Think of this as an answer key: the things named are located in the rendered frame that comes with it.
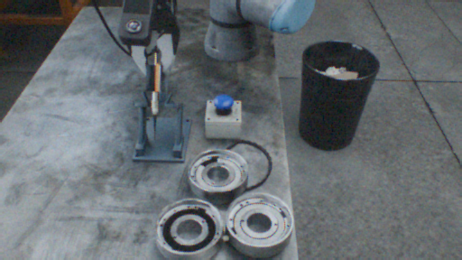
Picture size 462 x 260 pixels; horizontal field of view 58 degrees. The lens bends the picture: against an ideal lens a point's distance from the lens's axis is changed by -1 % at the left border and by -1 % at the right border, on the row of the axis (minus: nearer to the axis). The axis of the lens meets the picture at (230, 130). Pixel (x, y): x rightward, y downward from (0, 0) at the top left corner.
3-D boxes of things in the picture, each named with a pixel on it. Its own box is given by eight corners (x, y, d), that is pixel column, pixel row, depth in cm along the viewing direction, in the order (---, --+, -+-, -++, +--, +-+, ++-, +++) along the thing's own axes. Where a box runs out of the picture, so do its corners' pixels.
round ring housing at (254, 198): (272, 200, 73) (274, 184, 70) (303, 248, 65) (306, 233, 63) (216, 219, 69) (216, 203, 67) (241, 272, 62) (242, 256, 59)
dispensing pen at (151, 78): (143, 139, 74) (145, 43, 73) (149, 136, 78) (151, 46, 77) (156, 140, 74) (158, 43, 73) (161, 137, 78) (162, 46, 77)
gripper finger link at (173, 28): (184, 51, 73) (175, 3, 68) (183, 55, 72) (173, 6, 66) (158, 52, 74) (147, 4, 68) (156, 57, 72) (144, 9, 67)
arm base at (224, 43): (206, 33, 120) (205, 0, 113) (259, 34, 119) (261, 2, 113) (202, 60, 108) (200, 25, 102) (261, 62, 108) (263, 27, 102)
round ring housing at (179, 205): (205, 280, 61) (204, 264, 58) (143, 255, 64) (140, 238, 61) (234, 227, 68) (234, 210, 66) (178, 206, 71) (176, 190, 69)
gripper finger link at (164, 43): (184, 62, 80) (175, 16, 74) (180, 79, 75) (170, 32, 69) (169, 63, 80) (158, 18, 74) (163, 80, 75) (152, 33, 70)
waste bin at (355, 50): (365, 157, 197) (389, 80, 170) (295, 155, 198) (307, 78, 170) (352, 113, 223) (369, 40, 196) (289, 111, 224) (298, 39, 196)
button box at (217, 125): (240, 139, 85) (241, 120, 82) (205, 138, 85) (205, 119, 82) (241, 115, 91) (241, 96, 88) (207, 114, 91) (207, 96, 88)
